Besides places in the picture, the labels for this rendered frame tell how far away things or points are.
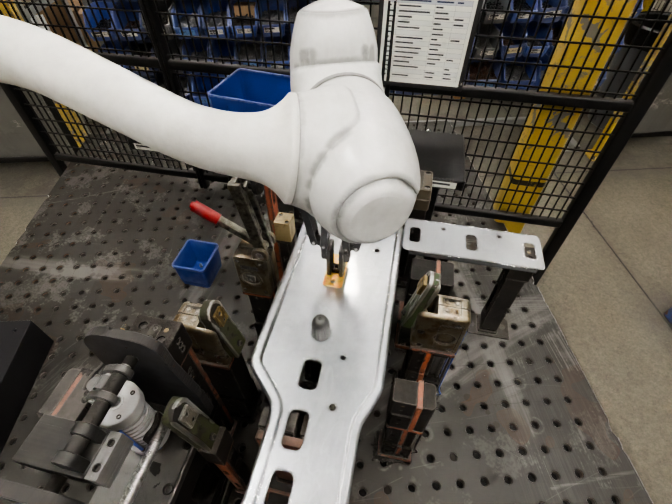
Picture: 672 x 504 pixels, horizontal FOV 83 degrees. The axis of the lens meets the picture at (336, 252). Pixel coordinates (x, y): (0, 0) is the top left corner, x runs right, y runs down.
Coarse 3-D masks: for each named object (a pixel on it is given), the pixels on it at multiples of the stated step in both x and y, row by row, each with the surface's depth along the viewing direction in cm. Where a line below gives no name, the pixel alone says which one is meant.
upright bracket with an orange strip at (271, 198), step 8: (264, 192) 75; (272, 192) 77; (272, 200) 76; (272, 208) 77; (272, 216) 79; (272, 224) 81; (272, 232) 83; (280, 256) 88; (280, 264) 90; (280, 272) 93; (280, 280) 95
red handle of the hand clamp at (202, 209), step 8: (192, 208) 68; (200, 208) 68; (208, 208) 69; (208, 216) 69; (216, 216) 69; (224, 224) 70; (232, 224) 70; (232, 232) 71; (240, 232) 71; (248, 240) 71; (264, 240) 73
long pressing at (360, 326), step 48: (336, 240) 82; (384, 240) 82; (288, 288) 74; (336, 288) 74; (384, 288) 74; (288, 336) 67; (336, 336) 67; (384, 336) 67; (288, 384) 61; (336, 384) 61; (336, 432) 56; (336, 480) 52
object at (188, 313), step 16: (192, 304) 63; (176, 320) 61; (192, 320) 61; (192, 336) 61; (208, 336) 60; (208, 352) 65; (224, 352) 65; (208, 368) 71; (224, 368) 68; (240, 368) 74; (224, 384) 76; (240, 384) 75; (224, 400) 81; (240, 400) 80; (256, 400) 88; (240, 416) 85; (256, 416) 87
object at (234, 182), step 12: (240, 180) 63; (240, 192) 61; (252, 192) 65; (240, 204) 63; (252, 204) 67; (240, 216) 66; (252, 216) 65; (252, 228) 67; (264, 228) 71; (252, 240) 70
